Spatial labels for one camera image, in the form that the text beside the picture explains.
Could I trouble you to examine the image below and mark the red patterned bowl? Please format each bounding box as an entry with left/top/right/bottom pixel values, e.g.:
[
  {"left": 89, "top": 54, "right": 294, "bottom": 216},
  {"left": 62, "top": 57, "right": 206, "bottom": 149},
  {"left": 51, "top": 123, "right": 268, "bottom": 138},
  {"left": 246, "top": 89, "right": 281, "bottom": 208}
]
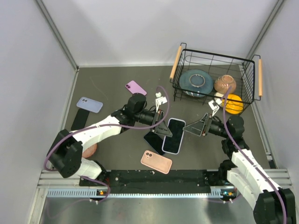
[{"left": 82, "top": 144, "right": 97, "bottom": 158}]

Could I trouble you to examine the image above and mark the dark blue phone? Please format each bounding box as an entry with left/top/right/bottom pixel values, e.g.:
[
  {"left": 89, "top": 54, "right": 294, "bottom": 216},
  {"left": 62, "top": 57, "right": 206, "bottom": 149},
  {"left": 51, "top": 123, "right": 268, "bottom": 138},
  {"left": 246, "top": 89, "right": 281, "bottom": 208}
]
[{"left": 143, "top": 131, "right": 165, "bottom": 155}]

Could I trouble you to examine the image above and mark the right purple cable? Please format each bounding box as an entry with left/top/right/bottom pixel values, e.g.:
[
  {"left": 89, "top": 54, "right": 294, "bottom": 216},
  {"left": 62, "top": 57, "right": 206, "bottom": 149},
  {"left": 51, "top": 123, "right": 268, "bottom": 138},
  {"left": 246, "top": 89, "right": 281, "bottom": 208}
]
[{"left": 203, "top": 85, "right": 288, "bottom": 224}]

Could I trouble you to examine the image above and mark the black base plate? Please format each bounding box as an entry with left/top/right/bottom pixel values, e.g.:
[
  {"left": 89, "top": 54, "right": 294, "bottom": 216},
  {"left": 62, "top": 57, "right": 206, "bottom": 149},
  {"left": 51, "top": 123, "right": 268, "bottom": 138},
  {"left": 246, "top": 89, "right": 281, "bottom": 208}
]
[{"left": 79, "top": 169, "right": 236, "bottom": 194}]

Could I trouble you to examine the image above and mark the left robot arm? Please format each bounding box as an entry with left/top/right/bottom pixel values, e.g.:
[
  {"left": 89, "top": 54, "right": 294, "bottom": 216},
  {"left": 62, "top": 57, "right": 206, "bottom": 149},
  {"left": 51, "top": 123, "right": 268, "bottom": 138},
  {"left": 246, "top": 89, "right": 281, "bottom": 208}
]
[{"left": 45, "top": 93, "right": 172, "bottom": 185}]

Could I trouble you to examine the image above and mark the pink phone case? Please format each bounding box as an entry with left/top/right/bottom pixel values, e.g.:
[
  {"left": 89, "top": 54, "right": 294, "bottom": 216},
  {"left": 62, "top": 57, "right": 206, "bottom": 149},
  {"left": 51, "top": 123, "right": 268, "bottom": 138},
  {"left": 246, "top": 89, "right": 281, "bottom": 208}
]
[{"left": 141, "top": 150, "right": 172, "bottom": 174}]

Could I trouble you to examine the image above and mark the lavender case at left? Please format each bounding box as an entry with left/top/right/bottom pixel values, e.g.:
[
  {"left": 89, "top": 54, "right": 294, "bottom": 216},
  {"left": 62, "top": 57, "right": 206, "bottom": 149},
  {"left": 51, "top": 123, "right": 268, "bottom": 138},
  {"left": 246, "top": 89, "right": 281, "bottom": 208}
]
[{"left": 76, "top": 97, "right": 103, "bottom": 113}]

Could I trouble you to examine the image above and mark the black phone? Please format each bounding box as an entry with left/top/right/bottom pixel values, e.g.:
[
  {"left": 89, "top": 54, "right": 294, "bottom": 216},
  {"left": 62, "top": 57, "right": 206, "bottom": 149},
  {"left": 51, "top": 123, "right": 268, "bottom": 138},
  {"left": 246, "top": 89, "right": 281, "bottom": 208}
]
[
  {"left": 71, "top": 108, "right": 90, "bottom": 131},
  {"left": 163, "top": 119, "right": 185, "bottom": 154}
]

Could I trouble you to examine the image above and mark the white slotted cable duct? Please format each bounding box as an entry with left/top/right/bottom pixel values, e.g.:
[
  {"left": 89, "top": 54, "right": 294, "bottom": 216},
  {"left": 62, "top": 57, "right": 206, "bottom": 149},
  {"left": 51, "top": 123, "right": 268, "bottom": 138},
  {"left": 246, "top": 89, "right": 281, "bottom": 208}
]
[{"left": 47, "top": 189, "right": 223, "bottom": 198}]

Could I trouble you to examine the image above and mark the brown ceramic bowl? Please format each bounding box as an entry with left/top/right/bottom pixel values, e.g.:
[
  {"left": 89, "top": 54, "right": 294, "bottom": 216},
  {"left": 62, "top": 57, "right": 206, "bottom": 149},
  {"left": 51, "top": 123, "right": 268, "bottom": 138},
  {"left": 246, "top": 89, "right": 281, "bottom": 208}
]
[{"left": 214, "top": 75, "right": 236, "bottom": 94}]

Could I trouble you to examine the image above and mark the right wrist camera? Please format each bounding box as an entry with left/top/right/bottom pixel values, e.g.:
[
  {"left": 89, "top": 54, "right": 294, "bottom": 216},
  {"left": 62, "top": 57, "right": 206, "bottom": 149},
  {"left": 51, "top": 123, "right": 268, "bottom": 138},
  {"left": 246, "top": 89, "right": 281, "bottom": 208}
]
[{"left": 208, "top": 98, "right": 222, "bottom": 117}]

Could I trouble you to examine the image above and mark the yellow bowl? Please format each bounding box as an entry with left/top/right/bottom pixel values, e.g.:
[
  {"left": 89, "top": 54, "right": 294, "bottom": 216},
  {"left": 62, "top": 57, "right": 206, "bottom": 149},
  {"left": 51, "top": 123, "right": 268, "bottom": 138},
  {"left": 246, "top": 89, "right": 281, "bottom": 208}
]
[{"left": 225, "top": 94, "right": 244, "bottom": 114}]

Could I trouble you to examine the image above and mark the black wire basket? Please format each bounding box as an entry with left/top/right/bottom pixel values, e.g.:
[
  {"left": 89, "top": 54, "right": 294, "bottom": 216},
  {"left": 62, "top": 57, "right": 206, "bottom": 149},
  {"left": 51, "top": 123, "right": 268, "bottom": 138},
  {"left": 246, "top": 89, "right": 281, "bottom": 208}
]
[{"left": 170, "top": 42, "right": 263, "bottom": 105}]

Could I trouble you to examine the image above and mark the magenta phone case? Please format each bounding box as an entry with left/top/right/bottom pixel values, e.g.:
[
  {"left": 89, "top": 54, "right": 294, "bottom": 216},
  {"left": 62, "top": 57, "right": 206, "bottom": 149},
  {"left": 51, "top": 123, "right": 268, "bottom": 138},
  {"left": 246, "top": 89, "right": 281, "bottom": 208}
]
[{"left": 125, "top": 80, "right": 147, "bottom": 96}]

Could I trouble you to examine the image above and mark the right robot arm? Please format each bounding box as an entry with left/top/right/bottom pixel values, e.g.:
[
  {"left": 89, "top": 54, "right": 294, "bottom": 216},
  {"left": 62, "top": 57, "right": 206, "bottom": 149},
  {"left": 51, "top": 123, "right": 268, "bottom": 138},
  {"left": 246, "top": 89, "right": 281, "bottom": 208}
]
[{"left": 183, "top": 113, "right": 297, "bottom": 224}]

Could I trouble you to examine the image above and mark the blue ceramic plate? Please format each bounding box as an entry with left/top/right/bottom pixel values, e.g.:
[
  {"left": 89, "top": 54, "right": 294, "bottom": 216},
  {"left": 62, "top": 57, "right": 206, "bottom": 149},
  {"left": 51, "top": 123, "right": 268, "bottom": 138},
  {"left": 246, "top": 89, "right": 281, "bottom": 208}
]
[{"left": 179, "top": 70, "right": 214, "bottom": 98}]

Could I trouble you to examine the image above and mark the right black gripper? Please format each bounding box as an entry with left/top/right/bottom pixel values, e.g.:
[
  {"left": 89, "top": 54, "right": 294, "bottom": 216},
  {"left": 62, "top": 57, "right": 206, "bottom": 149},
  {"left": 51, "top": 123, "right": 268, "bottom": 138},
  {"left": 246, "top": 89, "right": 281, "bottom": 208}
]
[{"left": 183, "top": 112, "right": 230, "bottom": 139}]

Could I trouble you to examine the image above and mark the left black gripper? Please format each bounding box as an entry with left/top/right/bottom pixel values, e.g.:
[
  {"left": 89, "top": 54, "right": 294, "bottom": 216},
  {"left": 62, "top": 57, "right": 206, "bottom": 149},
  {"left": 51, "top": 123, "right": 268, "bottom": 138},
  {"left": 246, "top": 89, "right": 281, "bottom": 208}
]
[{"left": 134, "top": 109, "right": 172, "bottom": 137}]

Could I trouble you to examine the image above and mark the white small dish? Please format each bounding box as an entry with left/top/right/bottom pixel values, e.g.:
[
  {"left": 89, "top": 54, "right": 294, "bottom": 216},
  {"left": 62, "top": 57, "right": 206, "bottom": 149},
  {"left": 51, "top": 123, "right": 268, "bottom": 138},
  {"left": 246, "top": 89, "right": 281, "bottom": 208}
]
[{"left": 214, "top": 92, "right": 224, "bottom": 99}]

